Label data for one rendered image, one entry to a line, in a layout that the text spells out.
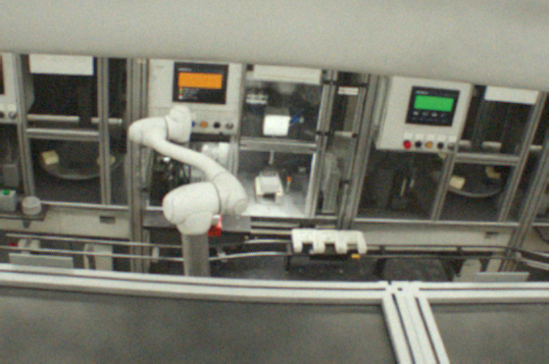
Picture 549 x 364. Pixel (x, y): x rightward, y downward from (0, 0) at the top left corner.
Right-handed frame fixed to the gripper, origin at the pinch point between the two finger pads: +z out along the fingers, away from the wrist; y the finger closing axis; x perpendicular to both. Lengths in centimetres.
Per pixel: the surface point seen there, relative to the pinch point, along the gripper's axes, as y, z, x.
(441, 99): -122, -53, -7
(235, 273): -32, 45, 10
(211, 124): -14.3, -29.1, -9.5
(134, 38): -8, -164, 238
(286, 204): -57, 22, -21
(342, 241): -84, 24, 6
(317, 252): -71, 28, 11
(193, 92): -5.1, -45.7, -7.3
